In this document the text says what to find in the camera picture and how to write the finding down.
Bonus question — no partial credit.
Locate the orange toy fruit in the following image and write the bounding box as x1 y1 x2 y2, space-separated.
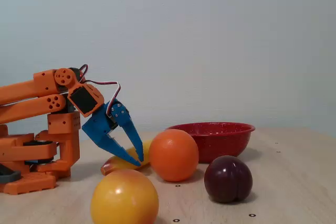
148 129 200 182

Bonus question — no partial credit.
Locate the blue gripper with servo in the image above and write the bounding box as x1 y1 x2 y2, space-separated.
81 101 144 167

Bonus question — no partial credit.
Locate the yellow toy peach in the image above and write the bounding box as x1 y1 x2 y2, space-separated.
90 168 160 224

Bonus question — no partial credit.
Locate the yellow toy banana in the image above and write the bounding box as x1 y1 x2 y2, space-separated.
100 140 153 176

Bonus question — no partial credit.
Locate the red speckled bowl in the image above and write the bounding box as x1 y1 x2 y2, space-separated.
165 122 256 164

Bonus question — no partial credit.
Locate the orange robot base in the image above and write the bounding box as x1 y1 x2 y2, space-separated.
0 124 58 196

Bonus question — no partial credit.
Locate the red white black servo cable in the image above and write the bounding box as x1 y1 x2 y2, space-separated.
78 63 122 120

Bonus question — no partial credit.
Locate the dark purple toy plum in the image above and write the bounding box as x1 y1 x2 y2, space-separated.
204 155 254 204

